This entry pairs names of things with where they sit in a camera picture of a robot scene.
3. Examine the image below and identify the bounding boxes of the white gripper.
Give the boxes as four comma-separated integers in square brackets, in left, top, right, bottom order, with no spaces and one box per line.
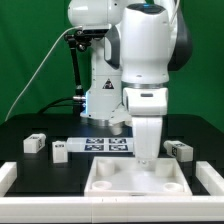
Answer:
[132,117,163,167]

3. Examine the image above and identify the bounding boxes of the white square tabletop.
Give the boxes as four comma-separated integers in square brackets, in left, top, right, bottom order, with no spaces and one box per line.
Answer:
[84,157,192,197]

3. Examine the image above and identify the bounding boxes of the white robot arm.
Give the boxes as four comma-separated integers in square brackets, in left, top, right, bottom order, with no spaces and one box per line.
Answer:
[68,0,192,167]

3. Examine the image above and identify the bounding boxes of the white base with AprilTags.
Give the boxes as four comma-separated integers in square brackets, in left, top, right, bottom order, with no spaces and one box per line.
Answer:
[66,137,133,152]

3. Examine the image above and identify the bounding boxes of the white U-shaped fence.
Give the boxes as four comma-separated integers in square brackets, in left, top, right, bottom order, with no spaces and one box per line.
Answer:
[0,162,224,223]

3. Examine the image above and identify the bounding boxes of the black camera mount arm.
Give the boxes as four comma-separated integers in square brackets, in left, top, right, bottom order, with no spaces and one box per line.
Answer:
[64,33,85,117]

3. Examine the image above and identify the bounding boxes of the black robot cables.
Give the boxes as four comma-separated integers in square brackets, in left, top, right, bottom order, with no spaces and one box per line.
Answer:
[37,97,83,115]

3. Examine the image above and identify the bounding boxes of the black camera on mount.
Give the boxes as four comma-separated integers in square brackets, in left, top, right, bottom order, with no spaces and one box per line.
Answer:
[83,29,108,37]

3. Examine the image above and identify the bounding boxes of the white camera cable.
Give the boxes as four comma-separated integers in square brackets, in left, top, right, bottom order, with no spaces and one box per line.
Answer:
[4,25,84,123]

